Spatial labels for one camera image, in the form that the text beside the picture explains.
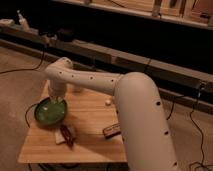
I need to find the green ceramic bowl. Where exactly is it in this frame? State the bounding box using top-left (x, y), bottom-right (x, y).
top-left (34, 97), bottom-right (68, 126)

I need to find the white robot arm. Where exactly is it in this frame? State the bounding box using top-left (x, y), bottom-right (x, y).
top-left (45, 57), bottom-right (181, 171)

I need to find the white paper cup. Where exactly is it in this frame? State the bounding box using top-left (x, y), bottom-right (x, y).
top-left (73, 86), bottom-right (83, 93)

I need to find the black device on ledge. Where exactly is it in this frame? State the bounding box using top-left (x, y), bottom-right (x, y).
top-left (56, 29), bottom-right (75, 42)

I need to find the small brown box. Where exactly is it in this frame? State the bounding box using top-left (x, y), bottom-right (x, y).
top-left (103, 124), bottom-right (121, 139)

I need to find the white spray bottle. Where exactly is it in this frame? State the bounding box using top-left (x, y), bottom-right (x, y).
top-left (17, 11), bottom-right (30, 31)

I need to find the black cable on floor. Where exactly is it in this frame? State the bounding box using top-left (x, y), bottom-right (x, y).
top-left (0, 46), bottom-right (46, 76)

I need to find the black cable by bowl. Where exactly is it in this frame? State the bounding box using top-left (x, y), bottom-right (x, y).
top-left (24, 102), bottom-right (40, 128)

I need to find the black cable at right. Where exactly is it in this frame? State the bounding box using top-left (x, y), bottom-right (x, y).
top-left (189, 83), bottom-right (213, 171)

